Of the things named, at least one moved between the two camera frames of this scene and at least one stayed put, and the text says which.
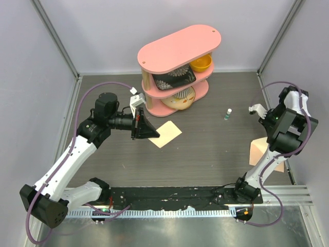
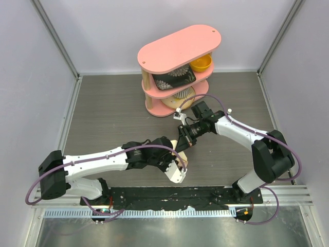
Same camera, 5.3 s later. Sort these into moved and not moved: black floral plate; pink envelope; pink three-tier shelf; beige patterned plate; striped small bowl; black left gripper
Moved: pink envelope; black left gripper
Not moved: striped small bowl; black floral plate; beige patterned plate; pink three-tier shelf
